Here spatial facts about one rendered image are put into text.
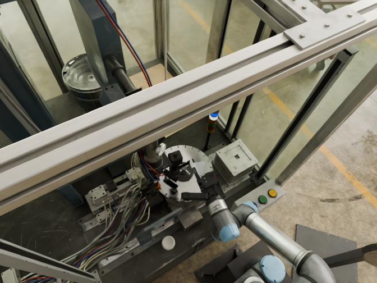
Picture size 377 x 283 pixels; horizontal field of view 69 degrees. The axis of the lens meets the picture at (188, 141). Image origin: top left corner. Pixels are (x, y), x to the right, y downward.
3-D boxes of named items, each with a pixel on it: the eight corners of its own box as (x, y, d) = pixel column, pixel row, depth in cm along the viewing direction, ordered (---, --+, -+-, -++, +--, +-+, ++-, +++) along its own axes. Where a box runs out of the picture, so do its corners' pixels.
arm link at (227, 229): (220, 245, 107) (224, 241, 100) (208, 219, 112) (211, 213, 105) (238, 237, 109) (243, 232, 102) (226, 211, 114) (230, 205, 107)
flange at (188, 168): (169, 174, 145) (169, 172, 143) (179, 159, 150) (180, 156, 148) (186, 185, 143) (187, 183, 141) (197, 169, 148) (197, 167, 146)
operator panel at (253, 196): (265, 186, 167) (273, 177, 154) (277, 201, 163) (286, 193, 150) (229, 210, 158) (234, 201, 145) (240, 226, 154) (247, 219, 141)
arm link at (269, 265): (283, 274, 134) (293, 271, 122) (263, 292, 129) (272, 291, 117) (265, 252, 138) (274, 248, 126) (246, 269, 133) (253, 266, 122)
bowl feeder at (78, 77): (113, 85, 201) (103, 45, 170) (132, 114, 188) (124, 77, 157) (72, 101, 191) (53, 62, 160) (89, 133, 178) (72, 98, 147)
